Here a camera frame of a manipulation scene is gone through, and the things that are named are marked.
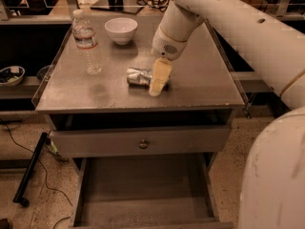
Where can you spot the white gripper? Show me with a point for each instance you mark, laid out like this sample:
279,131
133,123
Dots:
166,47

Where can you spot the white bowl with items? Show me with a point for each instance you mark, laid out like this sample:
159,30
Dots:
11,76

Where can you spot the open grey middle drawer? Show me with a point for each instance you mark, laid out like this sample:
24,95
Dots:
145,192

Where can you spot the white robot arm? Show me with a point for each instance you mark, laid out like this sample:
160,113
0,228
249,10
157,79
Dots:
273,186

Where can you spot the grey drawer cabinet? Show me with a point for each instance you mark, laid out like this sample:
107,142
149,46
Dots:
201,90

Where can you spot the grey side shelf beam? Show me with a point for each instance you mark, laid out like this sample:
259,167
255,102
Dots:
251,82

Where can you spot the round brass drawer knob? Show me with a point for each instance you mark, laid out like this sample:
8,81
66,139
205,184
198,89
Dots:
144,144

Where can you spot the clear plastic water bottle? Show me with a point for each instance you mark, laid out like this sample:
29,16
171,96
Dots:
86,42

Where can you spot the black monitor stand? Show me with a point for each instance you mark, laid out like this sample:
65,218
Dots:
123,6

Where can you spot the white ceramic bowl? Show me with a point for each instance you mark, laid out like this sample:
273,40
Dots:
121,30

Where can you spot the black bar on floor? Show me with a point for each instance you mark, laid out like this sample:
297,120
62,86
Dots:
19,196

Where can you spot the grey top drawer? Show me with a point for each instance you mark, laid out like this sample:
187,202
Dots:
125,142

